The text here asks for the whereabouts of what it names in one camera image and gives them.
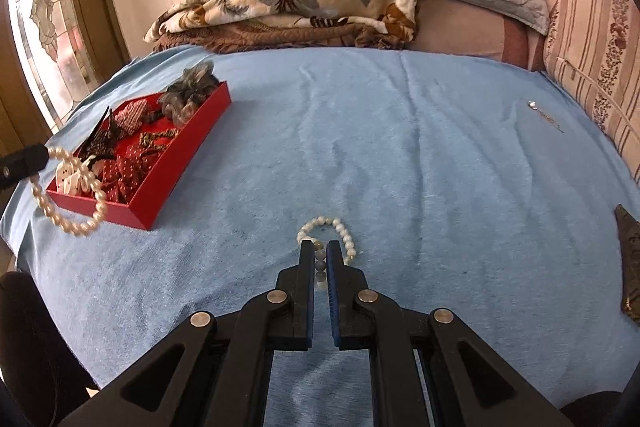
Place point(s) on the brown printed pouch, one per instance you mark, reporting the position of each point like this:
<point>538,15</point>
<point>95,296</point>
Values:
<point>631,267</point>

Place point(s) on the red tray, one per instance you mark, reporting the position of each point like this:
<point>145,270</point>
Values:
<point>165,187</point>

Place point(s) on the grey sheer scrunchie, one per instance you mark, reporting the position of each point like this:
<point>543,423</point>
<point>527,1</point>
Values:
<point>187,92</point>

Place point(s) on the red polka dot scrunchie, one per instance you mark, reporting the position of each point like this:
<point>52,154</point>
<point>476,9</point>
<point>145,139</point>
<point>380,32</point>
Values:
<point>127,172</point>

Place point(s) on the brown blanket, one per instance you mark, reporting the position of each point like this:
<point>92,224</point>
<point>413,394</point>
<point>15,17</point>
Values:
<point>260,37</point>

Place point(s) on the stained glass window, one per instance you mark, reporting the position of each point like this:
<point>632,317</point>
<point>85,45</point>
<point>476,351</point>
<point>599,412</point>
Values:
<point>45,32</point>

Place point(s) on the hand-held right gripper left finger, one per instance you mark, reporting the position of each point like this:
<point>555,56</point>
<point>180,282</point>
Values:
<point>310,302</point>

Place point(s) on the leopard print hair clip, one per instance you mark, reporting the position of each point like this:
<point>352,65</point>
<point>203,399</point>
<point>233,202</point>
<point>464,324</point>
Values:
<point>157,139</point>

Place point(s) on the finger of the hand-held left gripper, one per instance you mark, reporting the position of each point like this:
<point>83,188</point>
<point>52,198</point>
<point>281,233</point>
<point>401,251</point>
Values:
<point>22,164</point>

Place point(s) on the striped floral cushion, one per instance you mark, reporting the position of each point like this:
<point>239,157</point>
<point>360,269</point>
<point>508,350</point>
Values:
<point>600,47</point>

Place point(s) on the pink pillow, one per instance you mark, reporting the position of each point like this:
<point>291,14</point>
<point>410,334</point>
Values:
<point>470,32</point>

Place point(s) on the blue bed sheet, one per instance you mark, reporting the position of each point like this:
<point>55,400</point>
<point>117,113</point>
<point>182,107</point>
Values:
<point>400,207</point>

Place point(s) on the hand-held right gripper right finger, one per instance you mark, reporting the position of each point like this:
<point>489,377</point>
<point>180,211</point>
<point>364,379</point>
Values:
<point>332,302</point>

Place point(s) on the silver hairpin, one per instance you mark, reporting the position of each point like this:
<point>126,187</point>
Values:
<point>533,105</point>

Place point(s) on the white cherry print scrunchie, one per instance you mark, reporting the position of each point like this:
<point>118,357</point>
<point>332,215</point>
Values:
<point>70,179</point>

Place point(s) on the pink checked scrunchie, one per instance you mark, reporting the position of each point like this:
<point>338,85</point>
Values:
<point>132,117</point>

